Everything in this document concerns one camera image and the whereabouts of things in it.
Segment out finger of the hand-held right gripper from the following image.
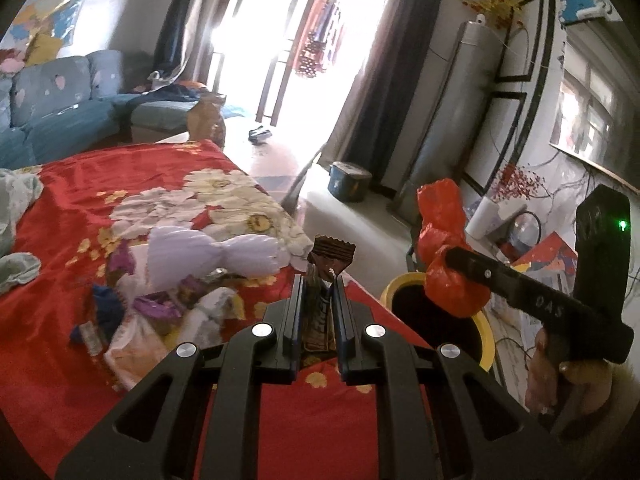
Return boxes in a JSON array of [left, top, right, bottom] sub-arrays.
[[444, 246, 521, 306]]

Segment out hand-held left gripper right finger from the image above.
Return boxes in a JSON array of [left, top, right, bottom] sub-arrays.
[[332, 276, 566, 480]]

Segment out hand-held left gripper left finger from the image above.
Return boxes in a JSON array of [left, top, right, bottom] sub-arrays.
[[55, 275, 306, 480]]

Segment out brown snack wrapper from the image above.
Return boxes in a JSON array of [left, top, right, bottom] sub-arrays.
[[300, 235, 357, 356]]

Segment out red plastic bag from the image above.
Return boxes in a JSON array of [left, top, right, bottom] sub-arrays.
[[416, 178, 491, 318]]

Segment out yellow trash bin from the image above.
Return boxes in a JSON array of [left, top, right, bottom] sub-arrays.
[[381, 272, 496, 377]]

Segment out white plastic bag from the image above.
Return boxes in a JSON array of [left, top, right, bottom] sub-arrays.
[[184, 287, 246, 347], [127, 225, 281, 292]]

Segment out purple snack wrapper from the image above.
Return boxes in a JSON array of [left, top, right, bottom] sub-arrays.
[[132, 294, 184, 319]]

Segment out person's right forearm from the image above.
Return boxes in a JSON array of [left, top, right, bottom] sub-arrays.
[[565, 364, 640, 461]]

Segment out person's right hand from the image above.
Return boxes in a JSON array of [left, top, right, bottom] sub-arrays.
[[524, 327, 613, 417]]

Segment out white vase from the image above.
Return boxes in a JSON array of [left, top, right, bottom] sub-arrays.
[[465, 197, 529, 242]]

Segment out red printed box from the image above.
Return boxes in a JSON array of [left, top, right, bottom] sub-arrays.
[[510, 231, 581, 277]]

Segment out white crumpled plastic bag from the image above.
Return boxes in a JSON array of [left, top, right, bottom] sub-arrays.
[[184, 287, 246, 347]]

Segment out red berry branches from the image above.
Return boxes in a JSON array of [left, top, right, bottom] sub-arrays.
[[492, 162, 549, 207]]

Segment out dark round pot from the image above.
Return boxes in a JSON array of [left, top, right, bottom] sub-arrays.
[[327, 161, 374, 204]]

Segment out flat television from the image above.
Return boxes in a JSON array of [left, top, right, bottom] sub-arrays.
[[549, 25, 640, 186]]

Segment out grey standing air conditioner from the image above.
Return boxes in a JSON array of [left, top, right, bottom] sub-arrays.
[[400, 19, 503, 217]]

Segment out peach plastic bag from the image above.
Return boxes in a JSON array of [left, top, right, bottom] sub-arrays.
[[104, 310, 174, 394]]

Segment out blue snack wrapper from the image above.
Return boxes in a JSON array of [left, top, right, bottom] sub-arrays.
[[70, 285, 127, 357]]

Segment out brown paper bag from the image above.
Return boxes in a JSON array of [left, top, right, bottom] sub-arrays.
[[186, 92, 227, 150]]

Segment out dark curtain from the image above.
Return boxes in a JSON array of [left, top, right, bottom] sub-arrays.
[[330, 0, 448, 181], [152, 0, 212, 82]]

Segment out red floral blanket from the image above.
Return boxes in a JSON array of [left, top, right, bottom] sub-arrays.
[[0, 139, 501, 480]]

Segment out dark clothes pile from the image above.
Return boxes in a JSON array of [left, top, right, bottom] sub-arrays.
[[132, 67, 211, 104]]

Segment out yellow artificial flowers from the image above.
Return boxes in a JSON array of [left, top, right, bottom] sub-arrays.
[[460, 0, 527, 32]]

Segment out hanging clothes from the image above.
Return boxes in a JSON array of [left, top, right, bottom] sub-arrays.
[[295, 0, 349, 79]]

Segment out glass balcony door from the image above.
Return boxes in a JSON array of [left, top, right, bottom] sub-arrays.
[[207, 0, 396, 127]]

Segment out pale green cloth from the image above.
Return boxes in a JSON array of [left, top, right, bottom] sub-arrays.
[[0, 167, 46, 296]]

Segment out blue floral sofa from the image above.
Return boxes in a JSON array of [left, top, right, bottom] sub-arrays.
[[0, 50, 251, 171]]

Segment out colourful map poster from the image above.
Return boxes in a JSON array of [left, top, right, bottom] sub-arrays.
[[0, 0, 86, 63]]

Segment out blue cartoon wall sticker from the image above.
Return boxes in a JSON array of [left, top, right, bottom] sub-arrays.
[[555, 0, 622, 26]]

